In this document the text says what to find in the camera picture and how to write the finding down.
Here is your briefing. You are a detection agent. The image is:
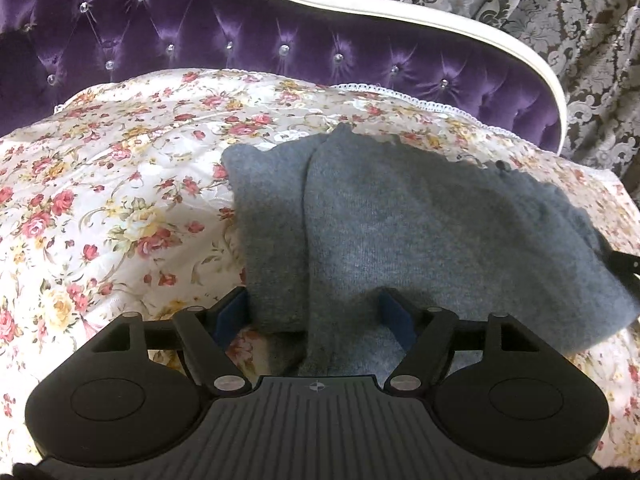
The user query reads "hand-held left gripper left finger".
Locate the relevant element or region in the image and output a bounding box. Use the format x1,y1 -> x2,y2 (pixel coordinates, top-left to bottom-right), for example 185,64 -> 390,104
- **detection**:
92,289 -> 254,397

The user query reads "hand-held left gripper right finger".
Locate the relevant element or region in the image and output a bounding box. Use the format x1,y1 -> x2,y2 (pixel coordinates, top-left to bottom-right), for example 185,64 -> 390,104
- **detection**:
378,287 -> 541,394

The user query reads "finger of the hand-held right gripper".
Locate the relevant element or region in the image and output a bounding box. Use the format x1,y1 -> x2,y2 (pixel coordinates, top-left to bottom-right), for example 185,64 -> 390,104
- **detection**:
596,242 -> 640,283

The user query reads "grey argyle sweater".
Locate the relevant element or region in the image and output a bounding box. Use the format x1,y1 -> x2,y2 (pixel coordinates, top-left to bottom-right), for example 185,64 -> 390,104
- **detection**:
220,122 -> 640,380

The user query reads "floral quilted blanket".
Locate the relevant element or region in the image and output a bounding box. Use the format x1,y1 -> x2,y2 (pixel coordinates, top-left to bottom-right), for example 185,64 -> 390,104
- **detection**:
0,67 -> 640,476

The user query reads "purple tufted headboard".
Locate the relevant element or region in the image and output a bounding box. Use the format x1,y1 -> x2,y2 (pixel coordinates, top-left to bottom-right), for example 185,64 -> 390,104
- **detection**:
0,0 -> 569,154

